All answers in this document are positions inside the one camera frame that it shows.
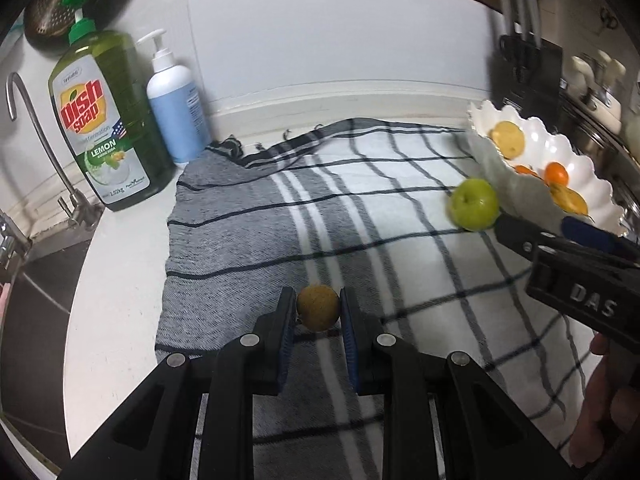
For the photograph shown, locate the green apple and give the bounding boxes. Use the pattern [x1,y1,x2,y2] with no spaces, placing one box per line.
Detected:
[447,178,500,232]

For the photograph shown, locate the orange mandarin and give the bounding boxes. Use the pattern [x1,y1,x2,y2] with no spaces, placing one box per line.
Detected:
[544,162,570,186]
[513,165,539,178]

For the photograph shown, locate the small brown kiwi fruit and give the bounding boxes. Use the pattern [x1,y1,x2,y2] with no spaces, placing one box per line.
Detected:
[297,284,340,332]

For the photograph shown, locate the checkered kitchen towel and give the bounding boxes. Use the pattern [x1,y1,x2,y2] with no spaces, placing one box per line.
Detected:
[155,119,596,458]

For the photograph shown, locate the person's right hand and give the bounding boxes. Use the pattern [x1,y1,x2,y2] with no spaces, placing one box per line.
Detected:
[568,334,639,468]

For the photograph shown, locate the yellow mango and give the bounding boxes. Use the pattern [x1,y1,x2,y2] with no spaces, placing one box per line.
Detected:
[549,183,589,216]

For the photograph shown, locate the white scalloped fruit bowl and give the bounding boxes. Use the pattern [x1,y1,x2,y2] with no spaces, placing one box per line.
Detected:
[468,100,629,236]

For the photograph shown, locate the orange mandarin in bowl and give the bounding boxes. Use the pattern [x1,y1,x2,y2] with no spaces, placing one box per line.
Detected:
[544,162,570,186]

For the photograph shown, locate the metal dish rack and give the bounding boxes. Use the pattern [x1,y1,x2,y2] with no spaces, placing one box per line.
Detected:
[556,90,639,234]

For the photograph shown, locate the yellow lemon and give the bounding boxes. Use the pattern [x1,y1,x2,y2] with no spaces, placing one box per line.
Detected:
[489,120,525,160]

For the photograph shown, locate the black knife block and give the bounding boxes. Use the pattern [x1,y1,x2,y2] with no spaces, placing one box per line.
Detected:
[489,35,563,122]

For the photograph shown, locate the black scissors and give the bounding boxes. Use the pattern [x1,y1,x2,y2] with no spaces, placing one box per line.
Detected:
[499,35,540,84]

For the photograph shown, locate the hanging small scissors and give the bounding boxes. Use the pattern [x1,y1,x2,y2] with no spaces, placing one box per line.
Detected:
[600,6,620,30]

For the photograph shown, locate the chrome faucet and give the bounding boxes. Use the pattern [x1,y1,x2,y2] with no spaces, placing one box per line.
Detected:
[4,71,104,231]

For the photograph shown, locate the blue pump lotion bottle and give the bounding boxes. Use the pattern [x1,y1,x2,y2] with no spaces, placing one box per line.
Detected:
[137,29,212,165]

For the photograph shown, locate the green dish soap bottle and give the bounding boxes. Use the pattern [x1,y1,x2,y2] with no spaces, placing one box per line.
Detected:
[48,16,175,211]

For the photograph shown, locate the cream saucepan with handle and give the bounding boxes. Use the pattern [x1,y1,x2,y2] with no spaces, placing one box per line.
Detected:
[565,50,626,124]

